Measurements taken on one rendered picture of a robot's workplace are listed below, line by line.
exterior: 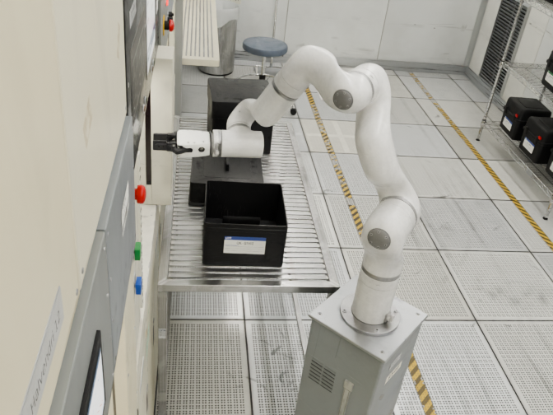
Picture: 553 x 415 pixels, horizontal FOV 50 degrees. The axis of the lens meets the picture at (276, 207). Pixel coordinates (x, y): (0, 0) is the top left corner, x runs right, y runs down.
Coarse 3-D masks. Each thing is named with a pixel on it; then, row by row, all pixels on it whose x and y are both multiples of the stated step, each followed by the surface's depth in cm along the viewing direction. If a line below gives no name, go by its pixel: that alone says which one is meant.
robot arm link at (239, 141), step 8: (232, 128) 182; (240, 128) 182; (248, 128) 184; (224, 136) 179; (232, 136) 180; (240, 136) 180; (248, 136) 180; (256, 136) 181; (224, 144) 179; (232, 144) 179; (240, 144) 180; (248, 144) 180; (256, 144) 180; (224, 152) 180; (232, 152) 180; (240, 152) 181; (248, 152) 181; (256, 152) 181
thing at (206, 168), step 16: (192, 160) 240; (208, 160) 241; (224, 160) 242; (240, 160) 243; (256, 160) 245; (192, 176) 228; (208, 176) 230; (224, 176) 231; (240, 176) 232; (256, 176) 234; (192, 192) 227
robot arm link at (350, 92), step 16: (304, 48) 157; (320, 48) 156; (288, 64) 159; (304, 64) 156; (320, 64) 153; (336, 64) 150; (288, 80) 160; (304, 80) 159; (320, 80) 153; (336, 80) 147; (352, 80) 146; (368, 80) 149; (288, 96) 163; (336, 96) 147; (352, 96) 145; (368, 96) 148; (352, 112) 149
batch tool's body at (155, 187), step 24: (144, 0) 133; (168, 48) 188; (168, 72) 182; (144, 96) 141; (168, 96) 186; (144, 120) 190; (168, 120) 191; (144, 144) 195; (144, 168) 199; (168, 168) 200; (144, 192) 123; (168, 192) 205; (144, 216) 201; (144, 240) 190; (144, 264) 180; (144, 288) 171; (144, 312) 164; (144, 336) 166; (144, 360) 169; (144, 384) 172; (144, 408) 176
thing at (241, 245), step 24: (216, 192) 216; (240, 192) 217; (264, 192) 218; (216, 216) 222; (240, 216) 223; (264, 216) 224; (216, 240) 195; (240, 240) 195; (264, 240) 196; (216, 264) 200; (240, 264) 201; (264, 264) 202
